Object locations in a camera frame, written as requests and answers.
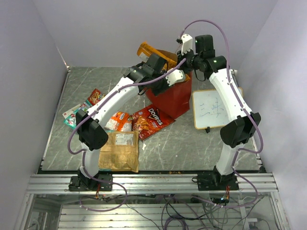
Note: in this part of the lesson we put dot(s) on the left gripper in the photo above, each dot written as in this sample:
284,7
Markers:
156,92

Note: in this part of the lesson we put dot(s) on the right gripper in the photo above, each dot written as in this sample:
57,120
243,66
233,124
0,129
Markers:
180,57

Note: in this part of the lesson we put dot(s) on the red paper bag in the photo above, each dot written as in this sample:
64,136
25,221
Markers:
175,100

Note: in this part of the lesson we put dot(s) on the red Doritos bag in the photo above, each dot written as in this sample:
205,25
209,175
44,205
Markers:
149,121

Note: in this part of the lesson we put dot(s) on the brown paper snack bag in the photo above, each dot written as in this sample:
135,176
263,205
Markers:
120,153

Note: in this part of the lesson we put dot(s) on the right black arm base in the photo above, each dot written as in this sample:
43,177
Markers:
209,181

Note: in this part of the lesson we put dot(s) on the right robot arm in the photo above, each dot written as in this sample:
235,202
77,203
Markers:
199,54

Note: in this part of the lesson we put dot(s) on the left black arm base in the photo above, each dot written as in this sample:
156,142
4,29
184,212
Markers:
81,183

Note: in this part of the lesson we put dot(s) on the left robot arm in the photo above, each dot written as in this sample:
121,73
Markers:
91,124

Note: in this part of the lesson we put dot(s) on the orange Fox's candy bag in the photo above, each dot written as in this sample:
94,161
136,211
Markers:
119,121

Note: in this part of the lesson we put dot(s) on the teal Fox's mint bag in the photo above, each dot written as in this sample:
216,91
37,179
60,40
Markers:
71,120

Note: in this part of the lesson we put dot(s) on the small whiteboard with stand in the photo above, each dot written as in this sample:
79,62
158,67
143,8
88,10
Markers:
212,108

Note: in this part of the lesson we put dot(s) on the small red snack packet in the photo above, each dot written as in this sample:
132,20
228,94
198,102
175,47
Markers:
95,97

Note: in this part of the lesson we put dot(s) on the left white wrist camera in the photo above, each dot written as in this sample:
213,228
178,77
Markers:
175,76

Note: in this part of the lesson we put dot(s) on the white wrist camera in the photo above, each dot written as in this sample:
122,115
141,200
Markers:
175,76
186,42

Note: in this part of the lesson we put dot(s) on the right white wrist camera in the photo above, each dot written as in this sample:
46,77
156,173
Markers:
186,42

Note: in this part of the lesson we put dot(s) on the aluminium frame rail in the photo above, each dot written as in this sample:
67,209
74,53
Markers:
58,184

